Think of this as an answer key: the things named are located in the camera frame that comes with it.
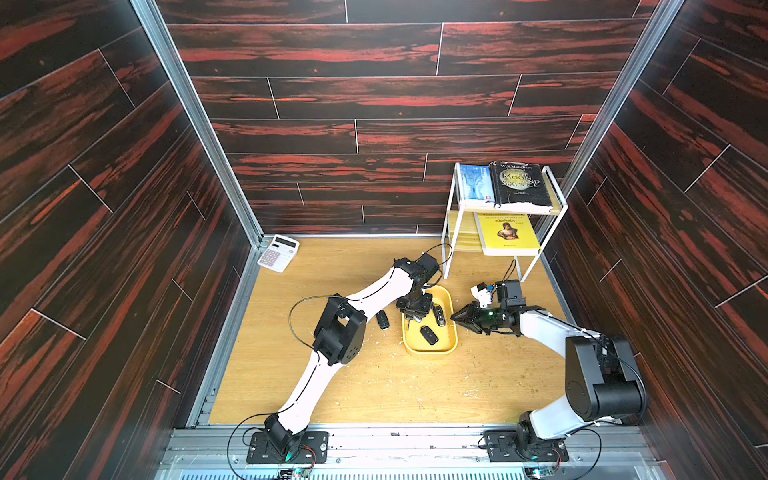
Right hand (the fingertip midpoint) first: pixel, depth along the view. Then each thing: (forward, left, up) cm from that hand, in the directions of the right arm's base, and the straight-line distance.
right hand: (458, 317), depth 93 cm
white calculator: (+25, +65, -1) cm, 69 cm away
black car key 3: (0, +24, -3) cm, 24 cm away
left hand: (+1, +11, -2) cm, 11 cm away
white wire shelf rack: (+18, +1, +20) cm, 27 cm away
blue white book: (+27, -3, +30) cm, 41 cm away
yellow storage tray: (-5, +14, -7) cm, 16 cm away
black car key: (+2, +6, -2) cm, 6 cm away
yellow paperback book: (+22, -15, +15) cm, 31 cm away
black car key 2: (-5, +9, -3) cm, 11 cm away
